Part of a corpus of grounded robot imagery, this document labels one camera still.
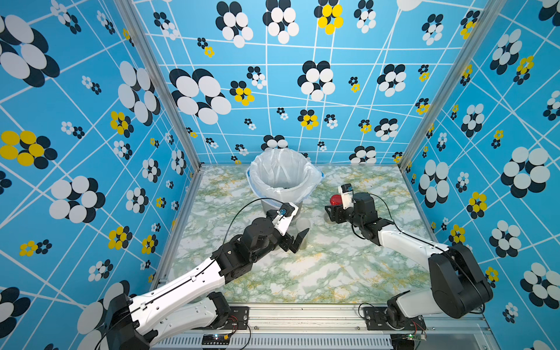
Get lidless clear jar beans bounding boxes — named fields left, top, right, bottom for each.
left=295, top=217, right=312, bottom=250

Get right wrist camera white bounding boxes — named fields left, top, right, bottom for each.
left=339, top=184, right=354, bottom=209

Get red jar lid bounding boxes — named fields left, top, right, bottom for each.
left=330, top=194, right=343, bottom=207

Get left circuit board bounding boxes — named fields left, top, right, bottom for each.
left=201, top=333, right=232, bottom=348

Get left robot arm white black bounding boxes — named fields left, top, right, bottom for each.
left=95, top=203, right=308, bottom=349

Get white plastic bin liner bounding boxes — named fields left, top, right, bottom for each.
left=246, top=148, right=324, bottom=209

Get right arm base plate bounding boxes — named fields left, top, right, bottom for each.
left=358, top=305, right=426, bottom=333

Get aluminium front rail frame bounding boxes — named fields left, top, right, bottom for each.
left=151, top=303, right=499, bottom=349

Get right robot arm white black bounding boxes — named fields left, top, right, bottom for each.
left=325, top=192, right=494, bottom=329

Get right black cable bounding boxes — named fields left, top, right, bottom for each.
left=369, top=192, right=397, bottom=228

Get right circuit board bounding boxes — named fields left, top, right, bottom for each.
left=391, top=333, right=427, bottom=350

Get left black cable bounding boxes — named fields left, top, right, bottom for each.
left=222, top=196, right=285, bottom=246

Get left aluminium corner post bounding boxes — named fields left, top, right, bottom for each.
left=115, top=0, right=201, bottom=174

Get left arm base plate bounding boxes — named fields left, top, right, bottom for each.
left=206, top=306, right=250, bottom=330

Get right aluminium corner post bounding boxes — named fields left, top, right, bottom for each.
left=398, top=0, right=507, bottom=175

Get circuit board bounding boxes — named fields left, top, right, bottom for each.
left=391, top=333, right=427, bottom=350
left=201, top=333, right=232, bottom=348

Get black cable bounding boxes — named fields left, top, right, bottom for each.
left=369, top=192, right=397, bottom=228
left=222, top=196, right=285, bottom=246

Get aluminium corner post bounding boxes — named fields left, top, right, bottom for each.
left=398, top=0, right=507, bottom=175
left=115, top=0, right=201, bottom=174

